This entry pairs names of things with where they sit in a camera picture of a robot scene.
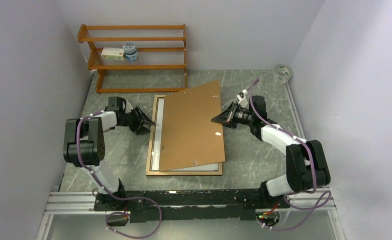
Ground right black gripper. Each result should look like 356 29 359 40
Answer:
211 101 254 129

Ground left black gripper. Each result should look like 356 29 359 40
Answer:
120 106 155 135

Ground brown cardboard backing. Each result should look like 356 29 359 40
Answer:
156 80 225 174

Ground wooden picture frame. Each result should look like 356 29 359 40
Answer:
145 94 224 177

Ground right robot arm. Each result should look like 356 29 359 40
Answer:
211 95 331 208

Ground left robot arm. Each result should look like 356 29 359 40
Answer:
63 96 155 210

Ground wooden shelf rack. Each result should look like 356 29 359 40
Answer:
77 24 188 94

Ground clear tape roll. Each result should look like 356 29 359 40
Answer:
272 64 293 84

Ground blue white jar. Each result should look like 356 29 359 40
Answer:
123 42 138 62

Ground white red box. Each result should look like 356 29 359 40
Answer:
101 47 125 61

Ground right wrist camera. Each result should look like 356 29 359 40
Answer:
236 89 249 108

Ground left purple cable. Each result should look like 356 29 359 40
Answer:
76 110 163 240

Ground purple cable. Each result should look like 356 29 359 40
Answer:
248 77 332 232
76 110 163 240

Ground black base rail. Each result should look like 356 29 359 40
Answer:
93 188 290 223

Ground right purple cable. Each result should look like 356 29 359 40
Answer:
248 77 332 232

